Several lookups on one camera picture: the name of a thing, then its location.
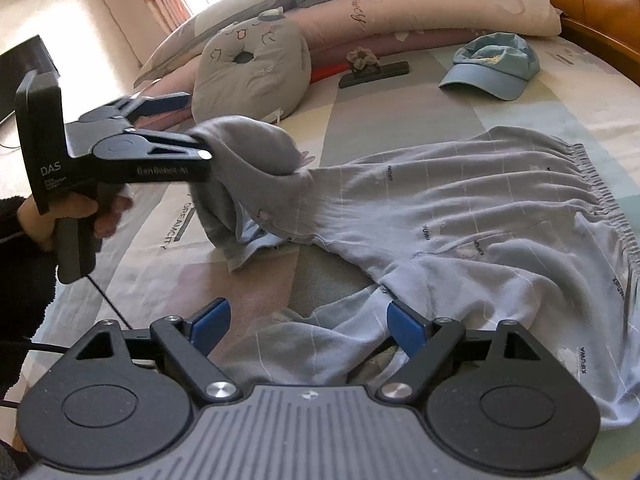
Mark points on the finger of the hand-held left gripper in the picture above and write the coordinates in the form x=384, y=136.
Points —
x=175, y=146
x=160, y=105

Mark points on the grey cat cushion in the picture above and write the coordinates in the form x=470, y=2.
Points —
x=250, y=75

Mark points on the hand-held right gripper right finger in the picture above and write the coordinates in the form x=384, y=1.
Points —
x=405, y=327

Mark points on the wooden headboard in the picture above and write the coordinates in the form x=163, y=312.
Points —
x=600, y=5

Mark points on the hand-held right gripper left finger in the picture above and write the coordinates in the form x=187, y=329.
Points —
x=210, y=325

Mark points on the person's left hand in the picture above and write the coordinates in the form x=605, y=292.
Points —
x=110, y=210

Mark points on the person's left forearm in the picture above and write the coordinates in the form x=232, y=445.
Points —
x=20, y=280

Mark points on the black screen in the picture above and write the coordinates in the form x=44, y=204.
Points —
x=25, y=60

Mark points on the small plush flower toy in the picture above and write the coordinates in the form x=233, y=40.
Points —
x=363, y=56

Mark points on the red cloth strip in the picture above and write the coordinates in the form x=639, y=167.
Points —
x=327, y=72

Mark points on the light blue cap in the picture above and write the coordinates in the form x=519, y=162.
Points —
x=500, y=67

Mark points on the patchwork bed sheet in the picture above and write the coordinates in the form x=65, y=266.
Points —
x=380, y=120

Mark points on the grey long-sleeve shirt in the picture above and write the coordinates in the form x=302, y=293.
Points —
x=450, y=220

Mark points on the pink folded quilt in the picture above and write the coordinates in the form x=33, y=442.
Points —
x=425, y=5

